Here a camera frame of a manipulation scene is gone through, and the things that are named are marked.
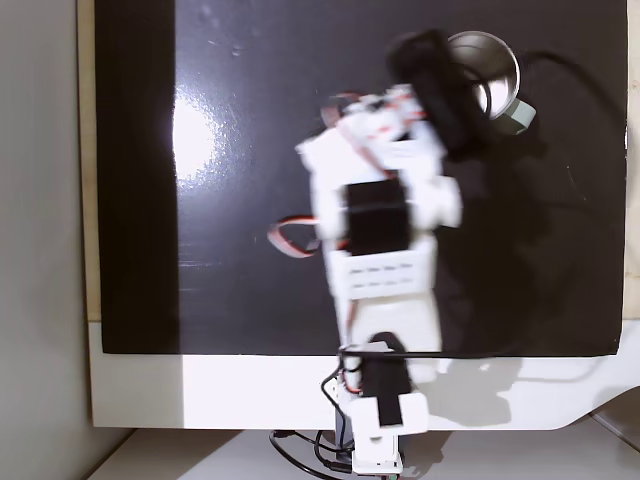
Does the red white servo cable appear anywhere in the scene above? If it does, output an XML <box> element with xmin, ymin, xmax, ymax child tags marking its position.
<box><xmin>319</xmin><ymin>91</ymin><xmax>402</xmax><ymax>182</ymax></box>
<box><xmin>268</xmin><ymin>215</ymin><xmax>322</xmax><ymax>260</ymax></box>

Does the black base cable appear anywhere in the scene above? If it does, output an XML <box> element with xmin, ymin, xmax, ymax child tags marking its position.
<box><xmin>268</xmin><ymin>428</ymin><xmax>354</xmax><ymax>474</ymax></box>

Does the metal cup with handle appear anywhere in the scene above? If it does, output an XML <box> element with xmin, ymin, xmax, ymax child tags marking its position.
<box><xmin>446</xmin><ymin>30</ymin><xmax>539</xmax><ymax>137</ymax></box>

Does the black camera cable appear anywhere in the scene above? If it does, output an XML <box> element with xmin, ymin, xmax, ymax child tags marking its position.
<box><xmin>338</xmin><ymin>48</ymin><xmax>629</xmax><ymax>362</ymax></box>

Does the black oval camera box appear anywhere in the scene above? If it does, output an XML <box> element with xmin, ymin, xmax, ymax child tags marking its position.
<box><xmin>386</xmin><ymin>28</ymin><xmax>482</xmax><ymax>162</ymax></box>

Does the black glossy table mat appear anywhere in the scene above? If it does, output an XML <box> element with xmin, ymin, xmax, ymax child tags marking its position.
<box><xmin>93</xmin><ymin>0</ymin><xmax>629</xmax><ymax>359</ymax></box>

